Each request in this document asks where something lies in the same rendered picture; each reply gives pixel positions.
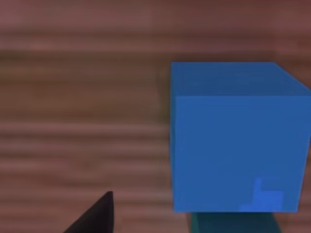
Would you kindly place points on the teal block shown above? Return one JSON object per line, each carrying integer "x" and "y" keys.
{"x": 233, "y": 223}

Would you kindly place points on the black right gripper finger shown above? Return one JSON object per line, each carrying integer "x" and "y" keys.
{"x": 100, "y": 216}

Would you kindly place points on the blue cube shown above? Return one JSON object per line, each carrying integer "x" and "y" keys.
{"x": 238, "y": 145}

